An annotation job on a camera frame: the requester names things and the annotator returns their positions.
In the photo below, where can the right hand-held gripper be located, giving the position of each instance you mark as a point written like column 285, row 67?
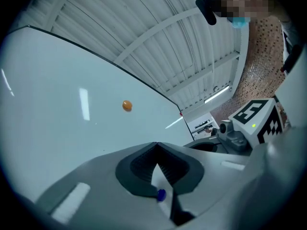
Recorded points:
column 249, row 128

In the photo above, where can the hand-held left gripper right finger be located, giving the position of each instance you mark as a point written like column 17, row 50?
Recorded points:
column 216, row 176

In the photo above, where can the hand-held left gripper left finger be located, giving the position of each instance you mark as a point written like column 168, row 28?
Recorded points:
column 96, row 188

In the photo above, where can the blue round magnet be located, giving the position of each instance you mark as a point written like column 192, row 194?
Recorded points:
column 161, row 195

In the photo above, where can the orange round magnet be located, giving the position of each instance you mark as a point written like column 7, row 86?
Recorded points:
column 127, row 105

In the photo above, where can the ceiling light panel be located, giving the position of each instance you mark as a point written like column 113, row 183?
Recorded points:
column 217, row 95

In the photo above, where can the black-framed whiteboard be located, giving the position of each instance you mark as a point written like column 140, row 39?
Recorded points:
column 60, row 92

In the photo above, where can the blue face mask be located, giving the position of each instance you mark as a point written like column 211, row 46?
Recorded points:
column 239, row 23

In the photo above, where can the person's head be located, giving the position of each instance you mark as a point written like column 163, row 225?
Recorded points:
column 247, row 1

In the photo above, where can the black head-worn camera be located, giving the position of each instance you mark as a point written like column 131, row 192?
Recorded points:
column 207, row 6

